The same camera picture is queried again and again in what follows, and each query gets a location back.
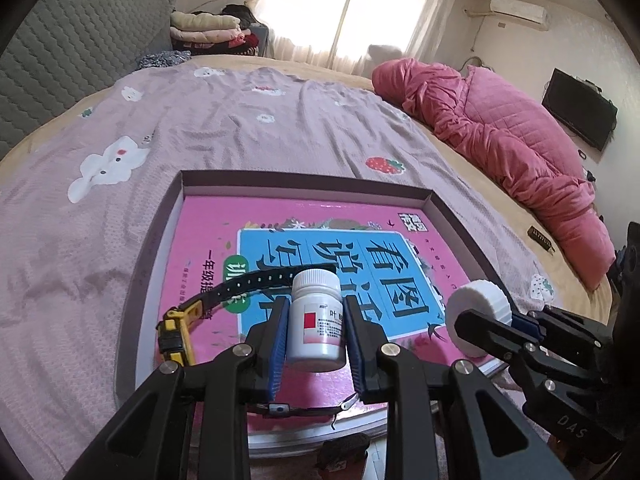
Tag black flat television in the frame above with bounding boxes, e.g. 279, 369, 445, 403
541, 67, 618, 152

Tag cream folded blanket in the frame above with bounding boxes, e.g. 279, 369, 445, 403
170, 10, 241, 31

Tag shallow grey cardboard box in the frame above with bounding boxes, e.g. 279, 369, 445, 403
114, 170, 511, 448

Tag red and dark folded clothes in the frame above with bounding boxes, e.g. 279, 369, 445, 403
185, 32, 261, 57

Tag white round jar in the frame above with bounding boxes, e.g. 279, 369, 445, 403
445, 280, 513, 358

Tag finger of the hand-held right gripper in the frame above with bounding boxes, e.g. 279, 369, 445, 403
509, 305, 610, 361
453, 309, 562, 402

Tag grey quilted headboard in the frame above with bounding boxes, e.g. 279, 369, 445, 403
0, 0, 173, 158

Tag pink and blue book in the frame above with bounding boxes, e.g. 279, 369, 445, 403
160, 195, 481, 433

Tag white air conditioner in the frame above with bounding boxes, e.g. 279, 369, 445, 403
489, 0, 548, 28

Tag black and yellow wristwatch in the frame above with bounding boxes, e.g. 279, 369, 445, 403
157, 266, 362, 428

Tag pink quilted duvet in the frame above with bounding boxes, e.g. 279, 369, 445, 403
371, 58, 617, 292

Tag black bag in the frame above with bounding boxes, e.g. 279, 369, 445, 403
220, 4, 256, 26

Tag blue floral cloth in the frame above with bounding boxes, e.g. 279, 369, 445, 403
137, 50, 193, 72

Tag white pill bottle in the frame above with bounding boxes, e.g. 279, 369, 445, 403
286, 269, 347, 373

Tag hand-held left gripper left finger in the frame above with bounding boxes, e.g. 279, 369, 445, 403
62, 296, 292, 480

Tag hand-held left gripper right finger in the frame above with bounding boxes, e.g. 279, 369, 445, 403
344, 296, 568, 480

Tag red and black lighter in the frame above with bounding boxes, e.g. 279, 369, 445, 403
318, 434, 371, 470

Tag purple printed bed sheet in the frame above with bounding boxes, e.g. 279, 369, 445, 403
0, 62, 556, 480

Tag wall cable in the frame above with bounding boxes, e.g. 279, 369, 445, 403
464, 6, 497, 69

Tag pink folded blanket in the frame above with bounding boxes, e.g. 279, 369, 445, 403
171, 27, 251, 46

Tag grey pillow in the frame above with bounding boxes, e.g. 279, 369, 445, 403
366, 44, 403, 68

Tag white sheer curtain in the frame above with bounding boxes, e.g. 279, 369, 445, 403
252, 0, 466, 68

